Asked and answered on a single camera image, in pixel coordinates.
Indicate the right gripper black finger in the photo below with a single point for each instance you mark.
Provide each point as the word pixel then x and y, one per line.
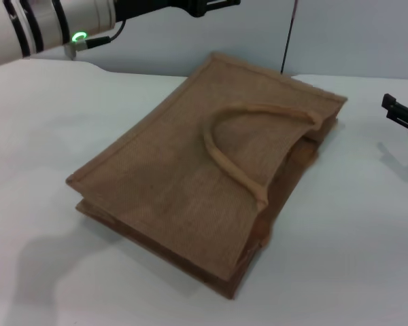
pixel 404 115

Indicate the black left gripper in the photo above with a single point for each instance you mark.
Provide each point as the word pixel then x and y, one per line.
pixel 146 5

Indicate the brown jute handbag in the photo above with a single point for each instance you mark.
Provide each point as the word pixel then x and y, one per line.
pixel 190 190

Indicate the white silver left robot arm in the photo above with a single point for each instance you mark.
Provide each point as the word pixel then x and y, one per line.
pixel 7 34

